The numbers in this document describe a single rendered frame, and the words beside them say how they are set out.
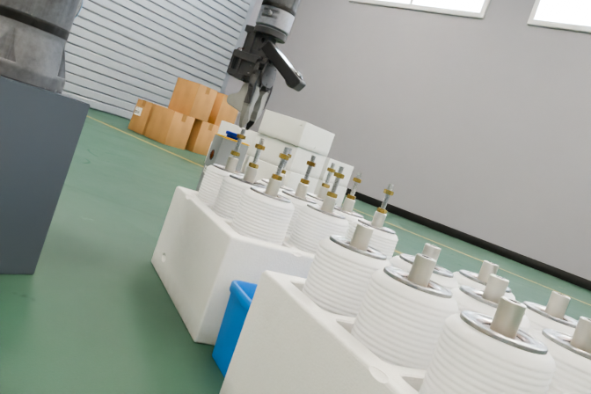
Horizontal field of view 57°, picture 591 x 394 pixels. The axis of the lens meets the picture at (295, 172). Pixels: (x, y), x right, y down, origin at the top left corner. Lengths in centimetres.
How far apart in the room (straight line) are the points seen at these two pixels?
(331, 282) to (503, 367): 25
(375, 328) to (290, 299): 12
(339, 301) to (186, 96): 444
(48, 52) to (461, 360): 74
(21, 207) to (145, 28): 602
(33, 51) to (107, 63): 577
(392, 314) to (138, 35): 643
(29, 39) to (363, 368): 68
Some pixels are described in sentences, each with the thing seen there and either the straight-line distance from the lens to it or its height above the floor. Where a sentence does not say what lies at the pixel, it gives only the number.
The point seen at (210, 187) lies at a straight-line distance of 114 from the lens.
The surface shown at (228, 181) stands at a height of 24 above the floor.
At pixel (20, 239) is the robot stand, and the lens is 99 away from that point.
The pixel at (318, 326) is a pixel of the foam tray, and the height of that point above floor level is 17.
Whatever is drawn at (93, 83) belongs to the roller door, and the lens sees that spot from 665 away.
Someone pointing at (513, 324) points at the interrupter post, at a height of 26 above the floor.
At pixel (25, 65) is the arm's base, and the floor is 33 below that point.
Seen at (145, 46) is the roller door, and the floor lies 90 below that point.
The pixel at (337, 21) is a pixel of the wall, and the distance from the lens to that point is 775.
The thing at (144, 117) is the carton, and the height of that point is 15.
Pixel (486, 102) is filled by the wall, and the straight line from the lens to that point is 649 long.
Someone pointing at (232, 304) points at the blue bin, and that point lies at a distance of 85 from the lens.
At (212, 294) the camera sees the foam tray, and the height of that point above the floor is 8.
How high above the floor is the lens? 34
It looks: 2 degrees down
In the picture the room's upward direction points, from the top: 19 degrees clockwise
